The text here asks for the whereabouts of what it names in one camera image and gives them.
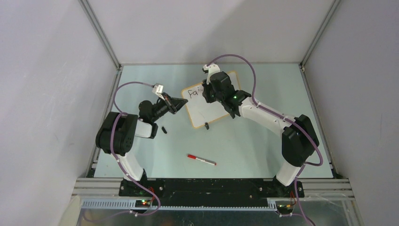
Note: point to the red whiteboard marker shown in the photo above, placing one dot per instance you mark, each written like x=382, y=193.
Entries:
x=201, y=159

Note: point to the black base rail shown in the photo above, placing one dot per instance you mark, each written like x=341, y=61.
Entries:
x=211, y=192

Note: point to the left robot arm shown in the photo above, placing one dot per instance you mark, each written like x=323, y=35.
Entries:
x=118, y=131

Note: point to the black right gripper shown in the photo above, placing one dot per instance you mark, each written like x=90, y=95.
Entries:
x=209, y=99

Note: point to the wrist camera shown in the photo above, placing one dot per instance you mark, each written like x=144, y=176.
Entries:
x=158, y=90
x=210, y=70

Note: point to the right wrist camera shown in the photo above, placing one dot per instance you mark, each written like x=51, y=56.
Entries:
x=210, y=70

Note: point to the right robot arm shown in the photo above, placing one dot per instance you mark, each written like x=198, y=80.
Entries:
x=298, y=137

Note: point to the white whiteboard yellow frame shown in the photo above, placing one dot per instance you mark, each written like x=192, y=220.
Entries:
x=200, y=112

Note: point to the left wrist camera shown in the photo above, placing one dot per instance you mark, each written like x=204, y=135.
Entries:
x=158, y=90

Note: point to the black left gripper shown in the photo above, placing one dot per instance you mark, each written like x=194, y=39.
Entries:
x=171, y=103

